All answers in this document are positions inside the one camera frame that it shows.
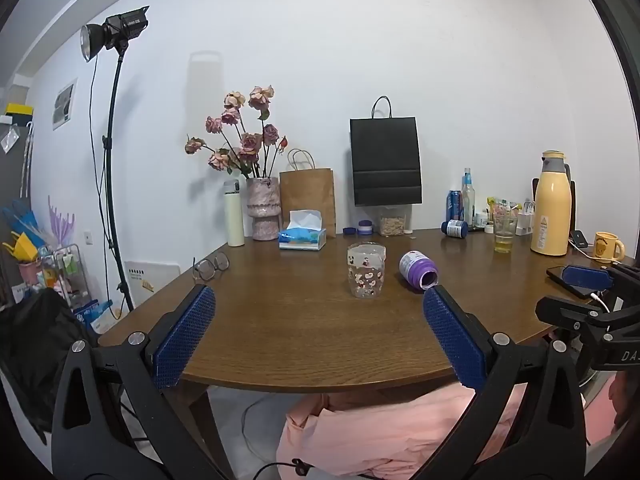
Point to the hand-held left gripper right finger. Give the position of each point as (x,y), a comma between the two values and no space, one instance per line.
(454,341)

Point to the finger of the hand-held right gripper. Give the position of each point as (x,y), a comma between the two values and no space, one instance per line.
(565,312)
(586,277)

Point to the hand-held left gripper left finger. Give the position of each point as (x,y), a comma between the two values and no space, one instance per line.
(184,336)

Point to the purple and white cup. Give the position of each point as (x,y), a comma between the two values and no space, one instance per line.
(418,270)

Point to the printed clear glass cup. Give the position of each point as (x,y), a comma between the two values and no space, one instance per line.
(366,272)

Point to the black smartphone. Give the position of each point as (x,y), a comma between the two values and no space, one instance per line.
(575,292)

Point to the yellow mug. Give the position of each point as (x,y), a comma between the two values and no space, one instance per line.
(606,246)

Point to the white flat box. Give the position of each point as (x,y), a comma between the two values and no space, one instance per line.
(150,280)

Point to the eyeglasses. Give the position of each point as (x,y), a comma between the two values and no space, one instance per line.
(211,266)

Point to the yellow thermos jug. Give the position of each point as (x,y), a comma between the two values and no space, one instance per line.
(550,210)

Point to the blue packet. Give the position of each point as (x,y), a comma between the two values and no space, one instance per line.
(97,315)

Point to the glass of yellow liquid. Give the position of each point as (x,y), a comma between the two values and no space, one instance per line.
(504,237)

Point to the snack packets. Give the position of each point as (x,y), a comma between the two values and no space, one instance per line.
(501,206)

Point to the blue supplement bottle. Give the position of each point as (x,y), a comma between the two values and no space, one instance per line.
(455,228)

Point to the pink cloth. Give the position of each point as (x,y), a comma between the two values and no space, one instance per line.
(380,435)

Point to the small white jar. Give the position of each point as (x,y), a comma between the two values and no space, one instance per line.
(481,220)

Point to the white thermos bottle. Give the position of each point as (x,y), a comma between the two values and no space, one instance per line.
(233,215)

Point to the glass jar of grains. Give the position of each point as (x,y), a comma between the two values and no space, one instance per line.
(392,222)

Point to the blue drink can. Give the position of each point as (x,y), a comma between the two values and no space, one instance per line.
(453,206)

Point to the clear bottle with blue cap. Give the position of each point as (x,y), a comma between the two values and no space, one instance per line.
(467,197)

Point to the white jar with blue lid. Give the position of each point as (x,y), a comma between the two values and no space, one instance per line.
(365,228)

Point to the black cloth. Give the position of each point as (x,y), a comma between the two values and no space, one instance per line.
(35,355)

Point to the pink marbled vase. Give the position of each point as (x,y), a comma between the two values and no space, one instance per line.
(263,207)

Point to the blue tissue box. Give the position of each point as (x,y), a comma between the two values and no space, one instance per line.
(301,237)

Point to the purple plastic hangers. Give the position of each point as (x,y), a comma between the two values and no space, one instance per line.
(61,220)

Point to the black light stand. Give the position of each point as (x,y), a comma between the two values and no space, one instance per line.
(112,170)

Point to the yellow and blue plastic holders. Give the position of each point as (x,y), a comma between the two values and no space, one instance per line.
(22,240)

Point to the brown paper bag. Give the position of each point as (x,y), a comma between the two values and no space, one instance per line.
(307,192)

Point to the black paper bag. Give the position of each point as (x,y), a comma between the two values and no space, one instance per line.
(385,160)

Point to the dried pink roses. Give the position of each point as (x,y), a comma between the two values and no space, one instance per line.
(240,140)

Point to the black studio light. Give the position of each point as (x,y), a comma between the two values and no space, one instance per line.
(117,30)

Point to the wall outlet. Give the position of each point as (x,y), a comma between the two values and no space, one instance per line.
(89,237)

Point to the dark door frame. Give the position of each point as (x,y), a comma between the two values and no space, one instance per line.
(617,25)

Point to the wall poster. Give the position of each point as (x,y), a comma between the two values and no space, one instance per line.
(64,104)

